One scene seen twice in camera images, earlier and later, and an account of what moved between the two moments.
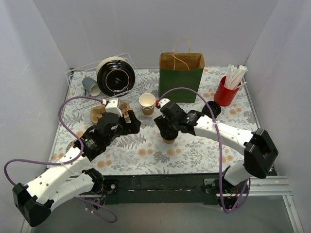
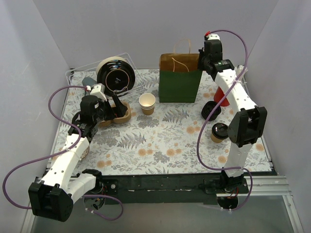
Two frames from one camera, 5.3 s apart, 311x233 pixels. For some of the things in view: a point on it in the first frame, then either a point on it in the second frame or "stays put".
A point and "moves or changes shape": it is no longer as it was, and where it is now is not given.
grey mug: [92, 86] stays put
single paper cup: [169, 141] moves or changes shape
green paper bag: [177, 70] stays put
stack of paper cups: [147, 102] stays put
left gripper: [129, 124] → [112, 108]
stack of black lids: [215, 108] stays put
